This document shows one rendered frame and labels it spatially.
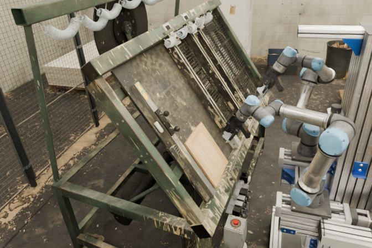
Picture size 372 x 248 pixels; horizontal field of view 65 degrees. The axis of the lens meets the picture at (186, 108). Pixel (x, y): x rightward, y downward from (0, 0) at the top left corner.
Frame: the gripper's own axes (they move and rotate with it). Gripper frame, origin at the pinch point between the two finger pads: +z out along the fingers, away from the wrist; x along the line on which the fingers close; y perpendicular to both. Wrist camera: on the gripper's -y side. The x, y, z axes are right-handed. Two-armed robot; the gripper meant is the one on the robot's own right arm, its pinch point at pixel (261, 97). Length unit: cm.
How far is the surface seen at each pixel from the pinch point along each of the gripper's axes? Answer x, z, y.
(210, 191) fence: 14, 71, -14
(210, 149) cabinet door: -8, 60, 11
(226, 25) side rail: -122, -5, 119
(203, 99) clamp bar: -21, 38, 45
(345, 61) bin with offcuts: -450, -25, 40
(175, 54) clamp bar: -4, 17, 79
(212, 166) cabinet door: -3, 66, 0
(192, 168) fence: 23, 63, 3
